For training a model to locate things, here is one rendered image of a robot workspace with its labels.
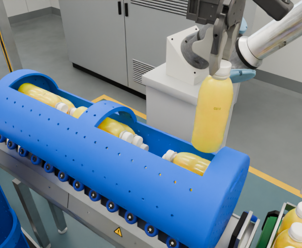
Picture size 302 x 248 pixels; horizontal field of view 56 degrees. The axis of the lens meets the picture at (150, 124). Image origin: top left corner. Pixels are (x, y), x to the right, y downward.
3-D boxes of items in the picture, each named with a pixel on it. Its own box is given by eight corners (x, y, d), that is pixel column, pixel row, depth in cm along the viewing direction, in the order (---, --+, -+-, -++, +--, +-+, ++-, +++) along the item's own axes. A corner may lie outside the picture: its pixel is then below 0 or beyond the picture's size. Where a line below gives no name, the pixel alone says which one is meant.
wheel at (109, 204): (114, 194, 92) (110, 195, 91) (122, 205, 91) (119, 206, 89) (106, 204, 93) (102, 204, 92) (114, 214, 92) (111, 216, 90)
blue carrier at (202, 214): (55, 116, 133) (43, 58, 116) (238, 204, 93) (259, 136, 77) (-1, 149, 113) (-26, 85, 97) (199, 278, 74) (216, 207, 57)
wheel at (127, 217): (132, 205, 89) (129, 206, 87) (142, 216, 87) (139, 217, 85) (124, 215, 90) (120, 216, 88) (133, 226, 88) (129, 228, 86)
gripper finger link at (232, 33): (207, 54, 63) (211, 14, 57) (232, 62, 61) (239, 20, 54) (200, 61, 62) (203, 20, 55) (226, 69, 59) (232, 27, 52)
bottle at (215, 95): (190, 132, 72) (200, 64, 61) (218, 133, 72) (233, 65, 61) (192, 151, 66) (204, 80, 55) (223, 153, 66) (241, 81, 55)
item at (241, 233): (236, 232, 87) (244, 207, 80) (244, 237, 86) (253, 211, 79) (223, 260, 81) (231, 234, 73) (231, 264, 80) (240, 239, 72)
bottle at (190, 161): (227, 188, 74) (166, 159, 82) (225, 201, 79) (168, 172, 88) (238, 168, 78) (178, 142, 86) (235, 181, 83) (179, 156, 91)
